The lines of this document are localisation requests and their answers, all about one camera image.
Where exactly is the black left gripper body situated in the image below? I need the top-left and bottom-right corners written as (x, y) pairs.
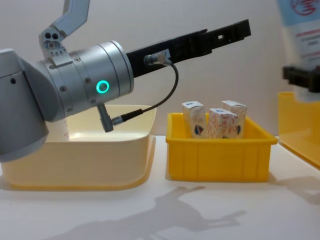
top-left (125, 33), bottom-right (193, 79)

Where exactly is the yellow plastic bin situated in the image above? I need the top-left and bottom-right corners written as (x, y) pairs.
top-left (165, 112), bottom-right (279, 183)
top-left (277, 91), bottom-right (320, 172)

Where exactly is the white printed drink carton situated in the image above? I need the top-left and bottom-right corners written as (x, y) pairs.
top-left (205, 107), bottom-right (240, 140)
top-left (181, 100), bottom-right (207, 139)
top-left (221, 100), bottom-right (249, 139)

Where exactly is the white container with red marks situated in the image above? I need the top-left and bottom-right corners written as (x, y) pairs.
top-left (60, 118), bottom-right (71, 141)

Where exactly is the cream plastic bin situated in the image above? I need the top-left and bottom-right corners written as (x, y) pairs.
top-left (0, 104), bottom-right (157, 192)

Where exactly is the thin dark gripper cable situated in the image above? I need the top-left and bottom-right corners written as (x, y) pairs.
top-left (97, 53), bottom-right (180, 133)

